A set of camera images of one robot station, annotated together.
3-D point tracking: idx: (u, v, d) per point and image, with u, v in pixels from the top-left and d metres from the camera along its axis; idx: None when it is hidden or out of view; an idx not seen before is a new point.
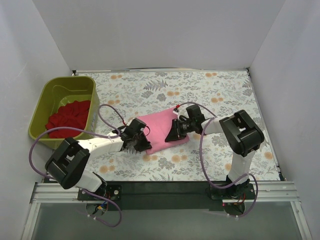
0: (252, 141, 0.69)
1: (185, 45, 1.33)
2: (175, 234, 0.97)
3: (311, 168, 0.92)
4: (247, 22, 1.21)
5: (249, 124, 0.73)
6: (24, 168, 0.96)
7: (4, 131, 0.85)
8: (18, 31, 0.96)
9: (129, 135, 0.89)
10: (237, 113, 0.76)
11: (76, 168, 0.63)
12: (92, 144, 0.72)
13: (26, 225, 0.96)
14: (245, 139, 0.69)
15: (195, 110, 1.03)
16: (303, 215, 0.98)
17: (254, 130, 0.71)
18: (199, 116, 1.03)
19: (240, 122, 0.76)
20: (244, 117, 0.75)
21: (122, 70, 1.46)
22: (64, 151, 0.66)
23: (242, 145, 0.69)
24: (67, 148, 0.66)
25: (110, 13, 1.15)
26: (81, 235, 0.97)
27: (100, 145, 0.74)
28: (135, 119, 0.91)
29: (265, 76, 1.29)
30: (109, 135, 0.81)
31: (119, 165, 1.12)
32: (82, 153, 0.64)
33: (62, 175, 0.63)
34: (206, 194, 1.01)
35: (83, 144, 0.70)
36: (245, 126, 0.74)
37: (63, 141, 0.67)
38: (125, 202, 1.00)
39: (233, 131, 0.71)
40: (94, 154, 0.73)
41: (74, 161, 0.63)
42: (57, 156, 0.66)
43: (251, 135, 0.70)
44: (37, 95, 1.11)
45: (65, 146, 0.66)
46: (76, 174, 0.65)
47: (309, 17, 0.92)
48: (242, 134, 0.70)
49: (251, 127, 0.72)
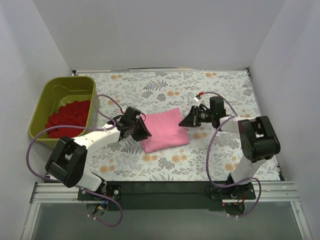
0: (266, 149, 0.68)
1: (185, 45, 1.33)
2: (175, 234, 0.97)
3: (311, 168, 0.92)
4: (247, 22, 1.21)
5: (268, 131, 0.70)
6: (24, 168, 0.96)
7: (4, 130, 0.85)
8: (18, 31, 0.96)
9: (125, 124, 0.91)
10: (259, 118, 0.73)
11: (77, 165, 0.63)
12: (89, 139, 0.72)
13: (26, 225, 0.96)
14: (258, 146, 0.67)
15: (218, 104, 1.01)
16: (303, 215, 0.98)
17: (270, 139, 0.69)
18: (221, 110, 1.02)
19: (260, 128, 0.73)
20: (265, 123, 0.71)
21: (122, 70, 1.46)
22: (62, 151, 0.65)
23: (254, 151, 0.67)
24: (64, 147, 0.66)
25: (110, 13, 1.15)
26: (81, 235, 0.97)
27: (96, 140, 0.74)
28: (128, 108, 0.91)
29: (265, 76, 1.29)
30: (104, 128, 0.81)
31: (119, 164, 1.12)
32: (79, 150, 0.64)
33: (64, 174, 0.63)
34: (206, 194, 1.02)
35: (79, 141, 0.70)
36: (263, 133, 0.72)
37: (59, 141, 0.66)
38: (125, 202, 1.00)
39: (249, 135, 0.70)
40: (90, 149, 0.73)
41: (74, 159, 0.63)
42: (56, 156, 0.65)
43: (266, 143, 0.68)
44: (37, 95, 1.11)
45: (61, 145, 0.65)
46: (77, 172, 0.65)
47: (309, 17, 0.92)
48: (257, 141, 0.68)
49: (269, 136, 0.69)
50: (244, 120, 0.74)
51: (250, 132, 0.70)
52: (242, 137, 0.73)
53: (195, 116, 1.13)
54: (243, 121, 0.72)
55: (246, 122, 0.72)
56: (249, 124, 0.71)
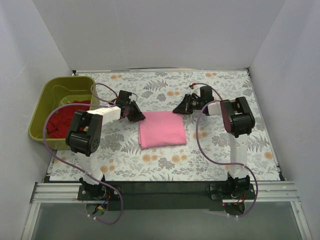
0: (244, 124, 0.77)
1: (185, 45, 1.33)
2: (175, 234, 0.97)
3: (311, 168, 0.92)
4: (247, 22, 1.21)
5: (245, 110, 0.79)
6: (24, 167, 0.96)
7: (4, 130, 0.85)
8: (18, 32, 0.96)
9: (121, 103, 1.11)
10: (237, 99, 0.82)
11: (96, 129, 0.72)
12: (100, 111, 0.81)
13: (26, 225, 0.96)
14: (236, 121, 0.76)
15: (207, 92, 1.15)
16: (303, 215, 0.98)
17: (247, 115, 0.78)
18: (209, 98, 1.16)
19: (239, 108, 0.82)
20: (242, 102, 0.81)
21: (122, 70, 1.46)
22: (80, 121, 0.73)
23: (232, 125, 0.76)
24: (80, 118, 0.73)
25: (110, 13, 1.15)
26: (80, 235, 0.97)
27: (106, 112, 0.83)
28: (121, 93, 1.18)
29: (265, 76, 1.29)
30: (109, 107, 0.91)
31: (119, 165, 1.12)
32: (96, 116, 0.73)
33: (85, 139, 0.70)
34: (206, 194, 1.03)
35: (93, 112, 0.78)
36: (241, 111, 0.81)
37: (75, 114, 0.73)
38: (125, 202, 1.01)
39: (229, 112, 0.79)
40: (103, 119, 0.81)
41: (91, 126, 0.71)
42: (74, 127, 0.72)
43: (244, 118, 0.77)
44: (37, 95, 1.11)
45: (78, 117, 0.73)
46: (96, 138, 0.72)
47: (309, 17, 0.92)
48: (235, 116, 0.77)
49: (246, 112, 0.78)
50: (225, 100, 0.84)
51: (230, 109, 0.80)
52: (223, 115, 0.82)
53: (187, 104, 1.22)
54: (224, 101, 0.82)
55: (225, 102, 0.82)
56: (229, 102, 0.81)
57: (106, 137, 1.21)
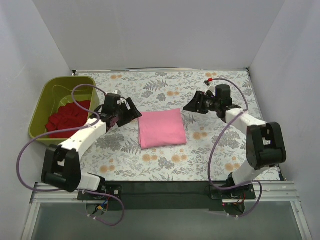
0: (272, 159, 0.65)
1: (185, 45, 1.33)
2: (175, 234, 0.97)
3: (311, 168, 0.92)
4: (247, 22, 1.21)
5: (277, 141, 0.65)
6: (24, 167, 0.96)
7: (4, 130, 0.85)
8: (18, 32, 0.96)
9: (109, 111, 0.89)
10: (269, 124, 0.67)
11: (73, 168, 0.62)
12: (77, 140, 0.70)
13: (26, 225, 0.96)
14: (263, 156, 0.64)
15: (225, 91, 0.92)
16: (303, 215, 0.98)
17: (278, 149, 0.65)
18: (227, 100, 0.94)
19: (269, 134, 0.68)
20: (276, 130, 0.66)
21: (122, 70, 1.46)
22: (54, 159, 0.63)
23: (259, 161, 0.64)
24: (54, 155, 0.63)
25: (110, 13, 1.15)
26: (80, 235, 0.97)
27: (85, 139, 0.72)
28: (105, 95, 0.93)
29: (265, 76, 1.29)
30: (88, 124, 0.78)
31: (119, 165, 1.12)
32: (70, 155, 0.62)
33: (64, 181, 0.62)
34: (206, 193, 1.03)
35: (68, 145, 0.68)
36: (271, 140, 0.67)
37: (47, 151, 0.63)
38: (125, 202, 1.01)
39: (257, 144, 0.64)
40: (82, 148, 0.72)
41: (67, 166, 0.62)
42: (49, 167, 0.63)
43: (273, 152, 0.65)
44: (37, 95, 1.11)
45: (50, 154, 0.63)
46: (75, 175, 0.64)
47: (308, 17, 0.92)
48: (263, 150, 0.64)
49: (277, 146, 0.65)
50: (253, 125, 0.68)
51: (258, 140, 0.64)
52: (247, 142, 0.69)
53: (201, 104, 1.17)
54: (253, 128, 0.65)
55: (254, 127, 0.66)
56: (258, 130, 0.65)
57: (106, 137, 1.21)
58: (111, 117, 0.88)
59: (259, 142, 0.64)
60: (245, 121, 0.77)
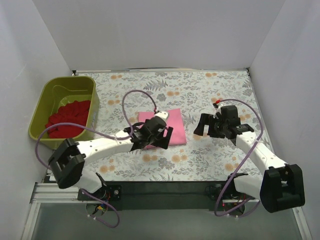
0: (290, 205, 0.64)
1: (185, 45, 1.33)
2: (175, 235, 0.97)
3: (311, 169, 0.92)
4: (247, 22, 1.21)
5: (297, 187, 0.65)
6: (24, 168, 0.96)
7: (4, 130, 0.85)
8: (18, 32, 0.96)
9: (145, 134, 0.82)
10: (289, 168, 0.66)
11: (71, 171, 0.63)
12: (93, 147, 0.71)
13: (26, 225, 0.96)
14: (281, 203, 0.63)
15: (231, 112, 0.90)
16: (302, 215, 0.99)
17: (296, 195, 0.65)
18: (234, 120, 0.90)
19: (286, 176, 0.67)
20: (296, 176, 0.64)
21: (122, 70, 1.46)
22: (65, 151, 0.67)
23: (276, 207, 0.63)
24: (67, 148, 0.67)
25: (110, 13, 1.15)
26: (80, 235, 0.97)
27: (101, 150, 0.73)
28: (157, 117, 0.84)
29: (265, 76, 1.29)
30: (115, 136, 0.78)
31: (119, 165, 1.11)
32: (75, 159, 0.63)
33: (58, 177, 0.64)
34: (205, 194, 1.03)
35: (84, 149, 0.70)
36: (289, 183, 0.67)
37: (63, 142, 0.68)
38: (125, 202, 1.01)
39: (275, 190, 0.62)
40: (94, 157, 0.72)
41: (68, 166, 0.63)
42: (57, 156, 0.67)
43: (291, 197, 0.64)
44: (37, 95, 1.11)
45: (64, 146, 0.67)
46: (73, 177, 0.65)
47: (308, 17, 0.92)
48: (281, 196, 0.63)
49: (296, 192, 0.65)
50: (270, 169, 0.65)
51: (277, 187, 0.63)
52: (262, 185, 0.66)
53: (209, 127, 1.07)
54: (272, 174, 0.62)
55: (272, 172, 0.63)
56: (277, 176, 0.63)
57: None
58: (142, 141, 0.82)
59: (278, 189, 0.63)
60: (262, 157, 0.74)
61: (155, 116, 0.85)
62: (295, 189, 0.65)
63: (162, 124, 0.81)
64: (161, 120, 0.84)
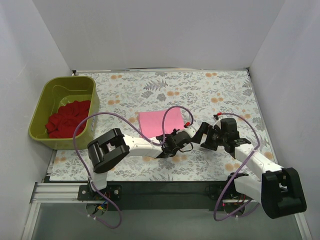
0: (291, 210, 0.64)
1: (185, 45, 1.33)
2: (175, 234, 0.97)
3: (311, 169, 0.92)
4: (247, 22, 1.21)
5: (296, 190, 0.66)
6: (24, 168, 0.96)
7: (4, 130, 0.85)
8: (18, 32, 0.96)
9: (171, 145, 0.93)
10: (286, 172, 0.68)
11: (114, 159, 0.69)
12: (135, 143, 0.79)
13: (26, 225, 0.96)
14: (281, 207, 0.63)
15: (231, 125, 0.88)
16: (303, 215, 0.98)
17: (297, 199, 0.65)
18: (233, 134, 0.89)
19: (285, 181, 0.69)
20: (293, 179, 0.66)
21: (122, 70, 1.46)
22: (110, 139, 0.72)
23: (277, 212, 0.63)
24: (113, 137, 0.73)
25: (110, 13, 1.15)
26: (80, 235, 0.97)
27: (140, 147, 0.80)
28: (185, 132, 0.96)
29: (265, 77, 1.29)
30: (151, 141, 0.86)
31: (119, 165, 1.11)
32: (122, 150, 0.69)
33: (97, 160, 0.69)
34: (206, 194, 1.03)
35: (127, 142, 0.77)
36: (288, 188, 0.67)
37: (112, 131, 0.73)
38: (125, 202, 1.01)
39: (274, 193, 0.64)
40: (132, 151, 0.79)
41: (112, 153, 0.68)
42: (101, 141, 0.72)
43: (292, 202, 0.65)
44: (37, 95, 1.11)
45: (112, 134, 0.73)
46: (108, 165, 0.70)
47: (309, 17, 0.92)
48: (281, 200, 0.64)
49: (296, 195, 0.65)
50: (268, 173, 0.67)
51: (276, 191, 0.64)
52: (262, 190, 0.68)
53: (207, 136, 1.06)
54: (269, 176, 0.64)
55: (270, 175, 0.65)
56: (275, 179, 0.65)
57: None
58: (167, 151, 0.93)
59: (277, 192, 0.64)
60: (259, 165, 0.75)
61: (183, 131, 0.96)
62: (294, 193, 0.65)
63: (188, 139, 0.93)
64: (188, 135, 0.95)
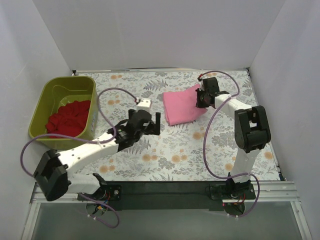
0: (257, 140, 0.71)
1: (186, 44, 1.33)
2: (175, 235, 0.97)
3: (311, 169, 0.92)
4: (247, 22, 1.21)
5: (262, 123, 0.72)
6: (24, 168, 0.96)
7: (4, 130, 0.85)
8: (18, 32, 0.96)
9: (129, 133, 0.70)
10: (255, 108, 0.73)
11: (56, 185, 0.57)
12: (76, 155, 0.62)
13: (26, 225, 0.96)
14: (249, 138, 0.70)
15: (210, 81, 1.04)
16: (303, 215, 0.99)
17: (263, 131, 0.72)
18: (214, 88, 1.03)
19: (254, 118, 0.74)
20: (260, 114, 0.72)
21: (122, 70, 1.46)
22: (47, 164, 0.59)
23: (246, 142, 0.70)
24: (48, 161, 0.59)
25: (110, 13, 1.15)
26: (81, 235, 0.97)
27: (86, 156, 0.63)
28: (140, 111, 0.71)
29: (265, 76, 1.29)
30: (98, 140, 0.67)
31: (119, 164, 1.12)
32: (59, 171, 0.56)
33: (46, 190, 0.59)
34: (206, 194, 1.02)
35: (65, 159, 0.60)
36: (257, 123, 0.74)
37: (44, 154, 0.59)
38: (124, 202, 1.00)
39: (243, 125, 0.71)
40: (78, 165, 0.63)
41: (52, 182, 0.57)
42: (40, 169, 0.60)
43: (258, 134, 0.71)
44: (36, 95, 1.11)
45: (45, 158, 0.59)
46: (59, 191, 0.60)
47: (309, 17, 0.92)
48: (250, 132, 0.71)
49: (262, 127, 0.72)
50: (239, 110, 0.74)
51: (244, 122, 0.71)
52: (235, 125, 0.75)
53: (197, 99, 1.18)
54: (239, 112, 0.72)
55: (241, 111, 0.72)
56: (245, 115, 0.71)
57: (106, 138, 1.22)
58: (128, 140, 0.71)
59: (245, 124, 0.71)
60: (233, 106, 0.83)
61: (140, 111, 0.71)
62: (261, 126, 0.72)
63: (145, 118, 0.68)
64: (145, 113, 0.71)
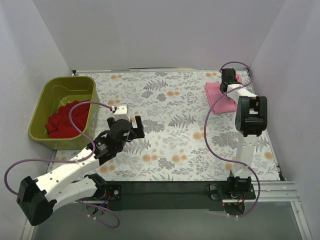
0: (254, 126, 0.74)
1: (186, 44, 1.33)
2: (175, 235, 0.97)
3: (311, 169, 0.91)
4: (247, 22, 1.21)
5: (261, 112, 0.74)
6: (24, 168, 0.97)
7: (3, 130, 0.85)
8: (18, 32, 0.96)
9: (110, 145, 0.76)
10: (258, 97, 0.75)
11: (38, 211, 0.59)
12: (54, 179, 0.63)
13: (26, 225, 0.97)
14: (246, 123, 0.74)
15: (228, 71, 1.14)
16: (303, 215, 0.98)
17: (261, 119, 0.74)
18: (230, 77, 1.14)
19: (257, 106, 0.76)
20: (262, 103, 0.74)
21: (122, 70, 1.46)
22: (26, 191, 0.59)
23: (243, 125, 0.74)
24: (27, 188, 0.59)
25: (110, 13, 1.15)
26: (81, 235, 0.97)
27: (64, 177, 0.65)
28: (118, 123, 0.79)
29: (265, 77, 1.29)
30: (75, 159, 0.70)
31: (119, 165, 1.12)
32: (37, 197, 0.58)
33: (29, 216, 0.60)
34: (206, 193, 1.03)
35: (44, 184, 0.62)
36: (257, 111, 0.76)
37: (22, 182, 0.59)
38: (124, 202, 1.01)
39: (242, 111, 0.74)
40: (59, 186, 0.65)
41: (33, 209, 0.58)
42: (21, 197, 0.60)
43: (255, 120, 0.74)
44: (36, 95, 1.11)
45: (23, 186, 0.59)
46: (42, 214, 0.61)
47: (308, 17, 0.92)
48: (248, 117, 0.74)
49: (260, 115, 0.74)
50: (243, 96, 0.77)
51: (244, 108, 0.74)
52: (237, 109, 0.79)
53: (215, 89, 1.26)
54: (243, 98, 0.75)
55: (244, 98, 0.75)
56: (247, 102, 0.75)
57: None
58: (110, 152, 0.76)
59: (245, 110, 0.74)
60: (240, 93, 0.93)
61: (117, 122, 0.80)
62: (260, 114, 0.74)
63: (124, 129, 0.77)
64: (123, 124, 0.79)
